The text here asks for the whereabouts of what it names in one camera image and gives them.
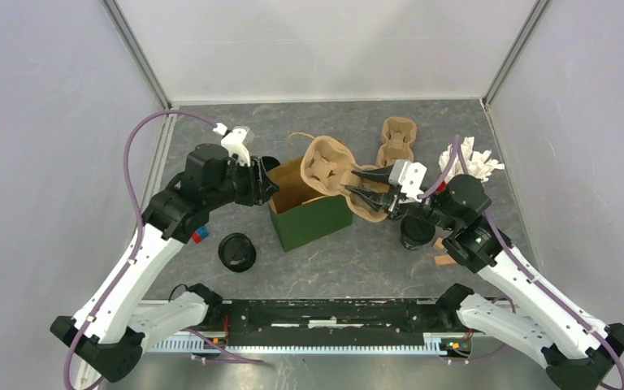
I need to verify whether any black coffee cup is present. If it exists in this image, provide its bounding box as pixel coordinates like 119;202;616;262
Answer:
260;156;280;172
400;215;436;250

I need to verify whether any white paper stick bundle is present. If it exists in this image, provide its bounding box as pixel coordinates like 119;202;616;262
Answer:
439;136;505;184

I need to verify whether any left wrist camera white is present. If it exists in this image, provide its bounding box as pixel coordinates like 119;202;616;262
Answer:
220;127;253;167

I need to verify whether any cardboard two-cup carrier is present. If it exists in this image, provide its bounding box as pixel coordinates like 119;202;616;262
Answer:
376;116;418;167

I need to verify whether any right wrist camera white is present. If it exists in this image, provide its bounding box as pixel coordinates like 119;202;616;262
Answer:
388;159;427;202

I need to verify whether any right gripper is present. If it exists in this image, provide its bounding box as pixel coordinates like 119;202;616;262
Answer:
345;161;459;232

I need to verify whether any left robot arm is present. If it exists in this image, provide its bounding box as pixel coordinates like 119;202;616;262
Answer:
50;144;280;383

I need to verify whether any green paper bag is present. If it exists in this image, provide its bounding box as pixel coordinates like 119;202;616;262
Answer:
268;152;353;253

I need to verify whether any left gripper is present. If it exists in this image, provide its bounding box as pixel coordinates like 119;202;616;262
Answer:
206;154;280;211

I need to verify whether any slotted cable duct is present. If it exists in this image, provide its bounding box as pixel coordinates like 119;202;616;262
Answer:
149;332;470;358

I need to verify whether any red blue toy block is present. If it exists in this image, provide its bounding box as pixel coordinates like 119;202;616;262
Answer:
192;226;209;243

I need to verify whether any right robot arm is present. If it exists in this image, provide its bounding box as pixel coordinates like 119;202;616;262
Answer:
349;160;624;389

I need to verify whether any small wooden cube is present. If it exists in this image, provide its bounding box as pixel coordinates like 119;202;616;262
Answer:
432;238;445;252

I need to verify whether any black coffee cup front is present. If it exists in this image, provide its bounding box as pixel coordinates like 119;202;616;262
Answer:
400;215;436;250

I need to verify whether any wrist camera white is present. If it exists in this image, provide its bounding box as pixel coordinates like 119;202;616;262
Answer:
388;159;427;202
220;127;253;167

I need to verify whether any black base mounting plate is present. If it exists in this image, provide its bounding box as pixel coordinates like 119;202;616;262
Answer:
221;298;468;347

